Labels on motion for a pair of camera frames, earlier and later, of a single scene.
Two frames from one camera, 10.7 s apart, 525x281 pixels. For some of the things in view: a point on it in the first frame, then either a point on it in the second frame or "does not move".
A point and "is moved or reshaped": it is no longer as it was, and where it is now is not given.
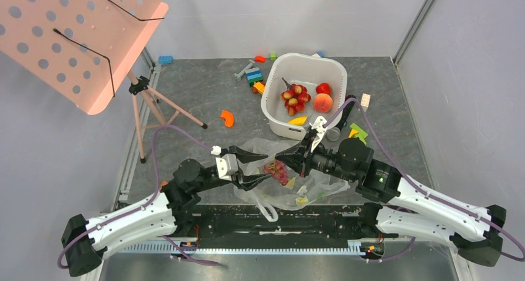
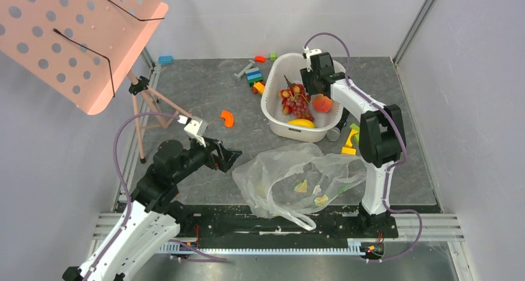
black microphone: (334, 134) does not move
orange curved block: (228, 118) does not move
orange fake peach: (322, 103) does not move
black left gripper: (247, 182) to (226, 158)
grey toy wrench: (247, 67) does not move
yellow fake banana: (298, 121) does not move
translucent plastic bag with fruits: (285, 188) is moved or reshaped
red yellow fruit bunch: (295, 98) does not move
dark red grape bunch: (279, 171) to (299, 106)
